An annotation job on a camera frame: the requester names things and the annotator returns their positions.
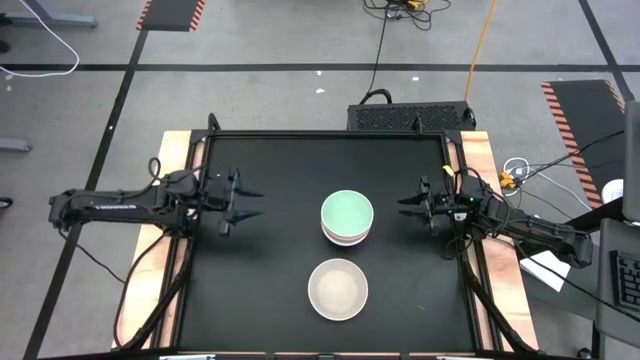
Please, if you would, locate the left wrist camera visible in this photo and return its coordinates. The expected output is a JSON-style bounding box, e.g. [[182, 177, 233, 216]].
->
[[162, 168, 201, 197]]

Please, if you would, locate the black computer tower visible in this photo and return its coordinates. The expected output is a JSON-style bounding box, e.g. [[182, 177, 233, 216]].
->
[[346, 100, 477, 133]]

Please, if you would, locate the black floor cable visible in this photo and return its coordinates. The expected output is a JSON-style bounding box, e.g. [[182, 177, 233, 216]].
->
[[514, 128, 626, 182], [359, 0, 396, 106]]

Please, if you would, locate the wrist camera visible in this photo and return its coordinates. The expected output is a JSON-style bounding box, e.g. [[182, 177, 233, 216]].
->
[[162, 168, 201, 197], [458, 174, 496, 207]]

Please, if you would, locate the grey desk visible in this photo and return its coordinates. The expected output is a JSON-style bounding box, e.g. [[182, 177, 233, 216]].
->
[[593, 99, 640, 360]]

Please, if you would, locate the tangled cable bundle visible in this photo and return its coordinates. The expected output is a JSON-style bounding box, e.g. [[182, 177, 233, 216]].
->
[[363, 0, 452, 32]]

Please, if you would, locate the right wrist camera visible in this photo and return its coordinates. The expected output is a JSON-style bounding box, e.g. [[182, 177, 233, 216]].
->
[[458, 174, 496, 207]]

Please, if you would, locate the grey desk foot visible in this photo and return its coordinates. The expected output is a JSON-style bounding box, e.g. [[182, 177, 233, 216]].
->
[[0, 0, 100, 30], [0, 138, 34, 154]]

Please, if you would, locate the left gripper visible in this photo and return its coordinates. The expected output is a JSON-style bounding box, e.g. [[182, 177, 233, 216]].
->
[[197, 167, 265, 239]]

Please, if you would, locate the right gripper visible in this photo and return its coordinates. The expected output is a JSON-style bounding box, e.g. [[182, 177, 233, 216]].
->
[[396, 174, 464, 237]]

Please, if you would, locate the white coiled cable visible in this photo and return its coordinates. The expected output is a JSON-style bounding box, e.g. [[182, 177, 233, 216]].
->
[[501, 156, 595, 212]]

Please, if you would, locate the pink bowl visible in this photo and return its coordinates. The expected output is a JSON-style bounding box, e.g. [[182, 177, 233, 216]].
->
[[323, 224, 372, 248]]

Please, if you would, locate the yellow cable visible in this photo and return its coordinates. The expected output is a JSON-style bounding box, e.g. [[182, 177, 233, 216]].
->
[[463, 0, 499, 104]]

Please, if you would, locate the white paper sheet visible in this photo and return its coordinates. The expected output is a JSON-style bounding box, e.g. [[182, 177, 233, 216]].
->
[[518, 248, 572, 294]]

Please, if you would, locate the off-white smooth bowl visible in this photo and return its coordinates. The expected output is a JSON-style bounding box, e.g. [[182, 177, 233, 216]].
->
[[307, 257, 370, 322]]

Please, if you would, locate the plywood table board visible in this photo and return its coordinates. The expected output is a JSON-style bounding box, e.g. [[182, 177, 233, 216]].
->
[[112, 129, 540, 357]]

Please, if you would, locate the white floor cable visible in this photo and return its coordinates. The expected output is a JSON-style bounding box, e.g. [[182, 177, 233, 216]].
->
[[0, 0, 81, 79]]

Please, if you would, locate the hazard-striped floor mat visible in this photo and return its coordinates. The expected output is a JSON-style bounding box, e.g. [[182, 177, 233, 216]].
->
[[135, 0, 207, 33], [540, 78, 627, 211]]

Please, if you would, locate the mint green bowl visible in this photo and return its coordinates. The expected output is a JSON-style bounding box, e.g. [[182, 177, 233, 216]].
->
[[320, 189, 375, 240]]

